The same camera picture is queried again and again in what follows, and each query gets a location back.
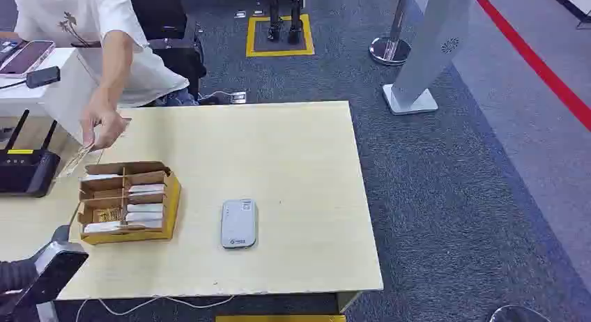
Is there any yellow tape square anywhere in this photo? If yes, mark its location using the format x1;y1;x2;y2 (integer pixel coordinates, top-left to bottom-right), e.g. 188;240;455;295
245;13;316;59

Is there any black power bank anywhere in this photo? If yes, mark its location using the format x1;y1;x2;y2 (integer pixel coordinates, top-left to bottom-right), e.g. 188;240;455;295
25;66;62;89

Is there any black office chair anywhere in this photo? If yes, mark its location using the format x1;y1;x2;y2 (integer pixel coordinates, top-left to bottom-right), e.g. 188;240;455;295
126;0;208;100

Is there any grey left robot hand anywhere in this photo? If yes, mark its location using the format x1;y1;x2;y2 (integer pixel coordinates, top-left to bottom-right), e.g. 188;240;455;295
8;224;90;322

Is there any pink cased phone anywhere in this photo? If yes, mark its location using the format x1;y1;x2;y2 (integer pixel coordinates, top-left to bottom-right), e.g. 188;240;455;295
0;40;56;79

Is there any black router with antennas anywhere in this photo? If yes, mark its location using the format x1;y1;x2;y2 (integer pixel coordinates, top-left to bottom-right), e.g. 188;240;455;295
0;109;62;199

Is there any black robot leg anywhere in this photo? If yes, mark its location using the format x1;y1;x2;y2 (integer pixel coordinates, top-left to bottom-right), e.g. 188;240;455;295
287;0;306;46
266;0;284;43

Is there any person in white shirt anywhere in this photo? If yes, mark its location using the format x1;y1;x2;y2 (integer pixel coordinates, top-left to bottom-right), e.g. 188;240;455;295
13;0;200;109

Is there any person's hand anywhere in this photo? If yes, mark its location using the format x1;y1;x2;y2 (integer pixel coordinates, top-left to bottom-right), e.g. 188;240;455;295
80;91;128;151

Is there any white sign stand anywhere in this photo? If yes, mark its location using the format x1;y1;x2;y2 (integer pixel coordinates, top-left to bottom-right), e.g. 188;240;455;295
381;0;473;116

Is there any white side desk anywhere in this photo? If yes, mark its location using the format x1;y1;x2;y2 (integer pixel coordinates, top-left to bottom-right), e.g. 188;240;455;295
0;47;100;146

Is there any dark phone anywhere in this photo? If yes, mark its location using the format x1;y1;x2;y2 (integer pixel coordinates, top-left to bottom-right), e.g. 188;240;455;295
0;38;22;66

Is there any wooden card box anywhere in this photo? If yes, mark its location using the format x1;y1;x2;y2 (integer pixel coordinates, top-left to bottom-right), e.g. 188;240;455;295
77;160;182;246

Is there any grey card reader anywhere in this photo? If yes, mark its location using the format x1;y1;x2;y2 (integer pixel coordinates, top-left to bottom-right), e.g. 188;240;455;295
220;198;259;251

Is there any white cable under table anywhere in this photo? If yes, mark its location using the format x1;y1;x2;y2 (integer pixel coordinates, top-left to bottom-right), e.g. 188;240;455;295
73;293;236;322

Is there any clear plastic card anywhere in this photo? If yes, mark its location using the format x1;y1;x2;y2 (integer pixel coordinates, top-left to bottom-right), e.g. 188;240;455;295
54;117;133;181

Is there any chrome round base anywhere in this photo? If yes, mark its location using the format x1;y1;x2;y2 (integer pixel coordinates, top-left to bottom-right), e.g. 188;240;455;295
488;304;542;322

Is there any white floor cable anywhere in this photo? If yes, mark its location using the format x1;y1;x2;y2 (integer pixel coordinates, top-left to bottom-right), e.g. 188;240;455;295
198;90;232;102

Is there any gold patterned card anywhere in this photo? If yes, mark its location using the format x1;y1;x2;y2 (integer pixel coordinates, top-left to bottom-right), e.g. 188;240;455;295
91;207;124;223

